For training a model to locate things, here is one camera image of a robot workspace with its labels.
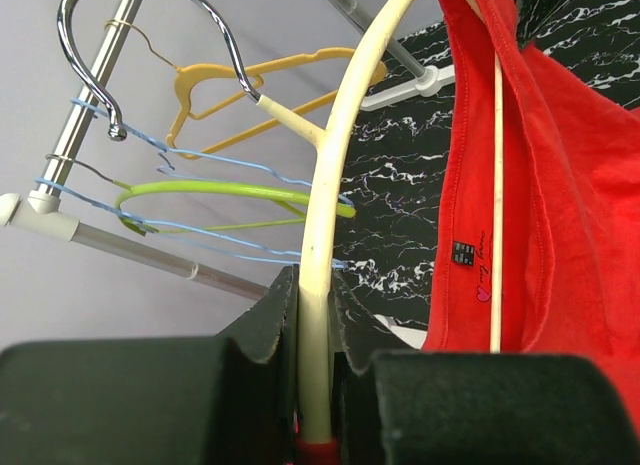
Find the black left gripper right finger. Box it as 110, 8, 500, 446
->
330, 275, 639, 464

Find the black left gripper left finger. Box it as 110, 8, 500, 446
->
1, 266, 298, 464

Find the cream white hanger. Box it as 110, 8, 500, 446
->
57, 0, 504, 445

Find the neon green hanger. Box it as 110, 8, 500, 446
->
72, 157, 359, 236

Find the light blue wire hanger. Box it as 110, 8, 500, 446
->
70, 98, 355, 208

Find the red tank top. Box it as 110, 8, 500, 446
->
424, 0, 639, 419

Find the yellow hanger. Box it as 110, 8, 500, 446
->
104, 19, 387, 154

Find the empty light blue hanger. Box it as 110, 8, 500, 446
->
36, 178, 309, 265

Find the metal clothes rack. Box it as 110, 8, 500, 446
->
0, 0, 456, 302

